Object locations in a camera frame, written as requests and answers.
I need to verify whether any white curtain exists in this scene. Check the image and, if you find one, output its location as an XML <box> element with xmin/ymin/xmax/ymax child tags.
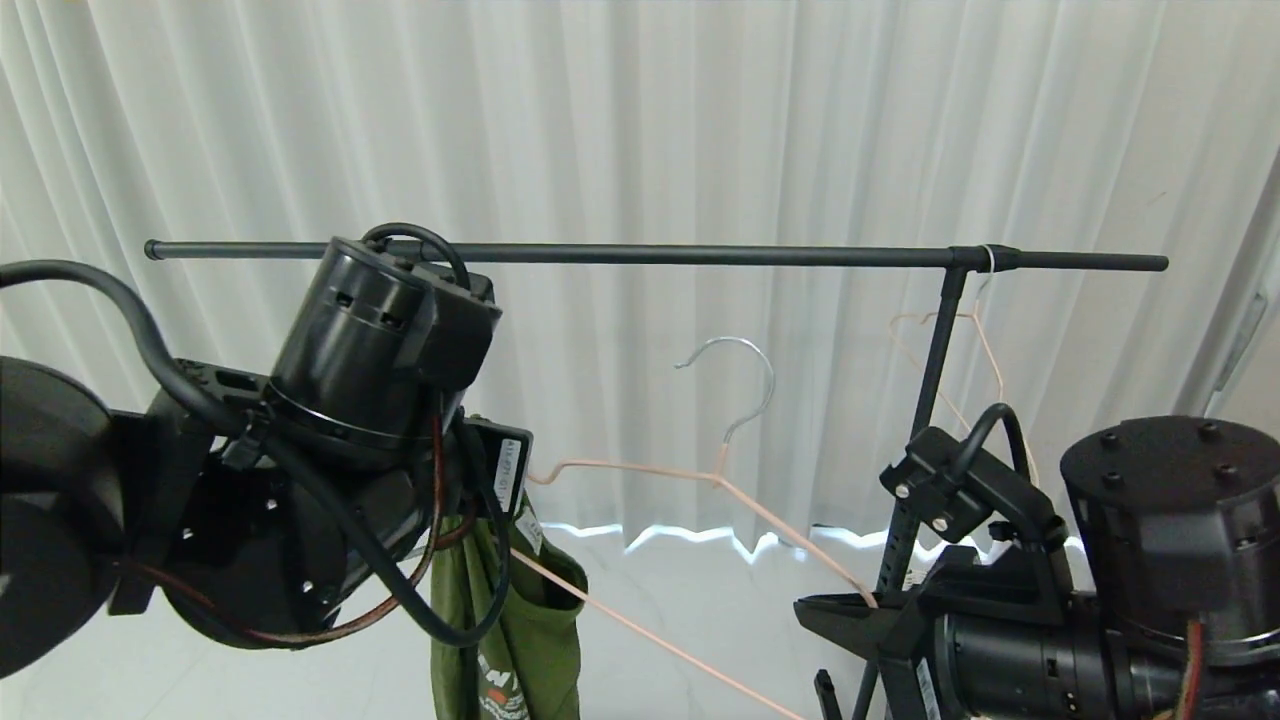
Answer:
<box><xmin>0</xmin><ymin>0</ymin><xmax>1280</xmax><ymax>561</ymax></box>

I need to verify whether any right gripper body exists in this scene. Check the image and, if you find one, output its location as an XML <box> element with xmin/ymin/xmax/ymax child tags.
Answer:
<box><xmin>880</xmin><ymin>570</ymin><xmax>1151</xmax><ymax>720</ymax></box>

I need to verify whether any green printed shirt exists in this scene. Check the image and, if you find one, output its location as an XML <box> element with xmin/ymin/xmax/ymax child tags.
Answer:
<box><xmin>430</xmin><ymin>490</ymin><xmax>589</xmax><ymax>720</ymax></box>

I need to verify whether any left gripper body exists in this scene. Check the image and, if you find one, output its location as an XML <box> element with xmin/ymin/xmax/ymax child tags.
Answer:
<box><xmin>160</xmin><ymin>418</ymin><xmax>533</xmax><ymax>651</ymax></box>

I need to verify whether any black clothes rack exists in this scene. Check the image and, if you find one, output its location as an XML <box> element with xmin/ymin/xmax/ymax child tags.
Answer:
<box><xmin>145</xmin><ymin>238</ymin><xmax>1169</xmax><ymax>720</ymax></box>

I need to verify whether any pink clothes hanger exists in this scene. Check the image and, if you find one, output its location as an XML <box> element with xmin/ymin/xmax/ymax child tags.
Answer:
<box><xmin>510</xmin><ymin>337</ymin><xmax>879</xmax><ymax>720</ymax></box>
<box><xmin>888</xmin><ymin>275</ymin><xmax>1006</xmax><ymax>441</ymax></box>

